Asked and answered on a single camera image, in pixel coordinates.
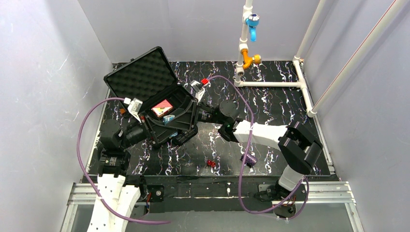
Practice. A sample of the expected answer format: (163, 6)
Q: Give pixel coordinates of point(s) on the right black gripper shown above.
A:
(196, 108)

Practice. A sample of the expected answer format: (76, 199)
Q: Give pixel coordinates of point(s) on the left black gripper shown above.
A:
(146, 125)

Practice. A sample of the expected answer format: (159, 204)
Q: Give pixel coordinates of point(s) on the light blue poker chip stack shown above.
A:
(168, 118)

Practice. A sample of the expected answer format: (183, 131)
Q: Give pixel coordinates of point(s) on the black foam-lined poker case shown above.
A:
(151, 79)

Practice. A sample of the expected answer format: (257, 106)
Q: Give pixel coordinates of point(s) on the red playing card box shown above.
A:
(162, 108)

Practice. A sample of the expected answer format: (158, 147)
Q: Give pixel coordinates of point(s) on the red dice pair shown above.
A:
(211, 163)

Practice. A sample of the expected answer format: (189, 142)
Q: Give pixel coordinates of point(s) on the purple poker chip stack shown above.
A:
(250, 160)

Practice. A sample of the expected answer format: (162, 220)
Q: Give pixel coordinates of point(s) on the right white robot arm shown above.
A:
(298, 145)

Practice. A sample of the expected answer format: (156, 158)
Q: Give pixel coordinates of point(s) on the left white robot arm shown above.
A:
(117, 198)

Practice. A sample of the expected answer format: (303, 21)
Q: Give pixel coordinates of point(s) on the orange pipe fitting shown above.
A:
(247, 60)

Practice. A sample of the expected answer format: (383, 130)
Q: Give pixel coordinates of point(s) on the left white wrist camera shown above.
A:
(134, 106)

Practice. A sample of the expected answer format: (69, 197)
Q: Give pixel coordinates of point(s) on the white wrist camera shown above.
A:
(134, 106)
(199, 88)

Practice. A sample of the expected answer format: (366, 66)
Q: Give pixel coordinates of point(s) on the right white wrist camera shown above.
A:
(199, 88)

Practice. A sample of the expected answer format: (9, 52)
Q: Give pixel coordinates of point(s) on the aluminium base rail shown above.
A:
(331, 207)

